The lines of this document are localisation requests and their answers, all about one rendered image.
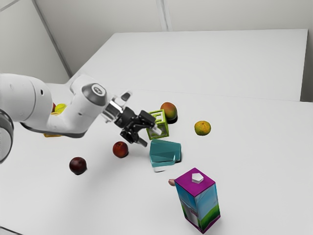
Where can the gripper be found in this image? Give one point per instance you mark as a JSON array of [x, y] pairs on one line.
[[127, 118]]

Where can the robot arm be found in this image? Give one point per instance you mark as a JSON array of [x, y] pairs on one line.
[[29, 102]]

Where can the teal faceted mug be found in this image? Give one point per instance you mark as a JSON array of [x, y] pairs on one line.
[[163, 151]]

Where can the green letter block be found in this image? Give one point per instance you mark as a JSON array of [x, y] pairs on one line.
[[162, 126]]

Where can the red peach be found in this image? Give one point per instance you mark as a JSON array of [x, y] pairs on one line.
[[120, 149]]

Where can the red green mango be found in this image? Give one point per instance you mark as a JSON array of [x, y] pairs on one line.
[[169, 109]]

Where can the small pink object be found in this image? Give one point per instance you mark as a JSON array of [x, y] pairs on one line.
[[171, 182]]

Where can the green orange citrus fruit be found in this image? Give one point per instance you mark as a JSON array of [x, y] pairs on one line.
[[202, 128]]

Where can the dark red plum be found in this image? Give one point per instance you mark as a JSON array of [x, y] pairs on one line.
[[77, 165]]

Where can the yellow green ball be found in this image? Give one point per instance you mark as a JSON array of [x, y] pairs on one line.
[[60, 108]]

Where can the yellow basket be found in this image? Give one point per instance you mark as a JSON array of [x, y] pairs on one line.
[[52, 135]]

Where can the small red fruit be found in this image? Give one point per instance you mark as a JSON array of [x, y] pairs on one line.
[[53, 107]]

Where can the purple top drink carton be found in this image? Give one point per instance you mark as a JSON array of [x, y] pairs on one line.
[[198, 200]]

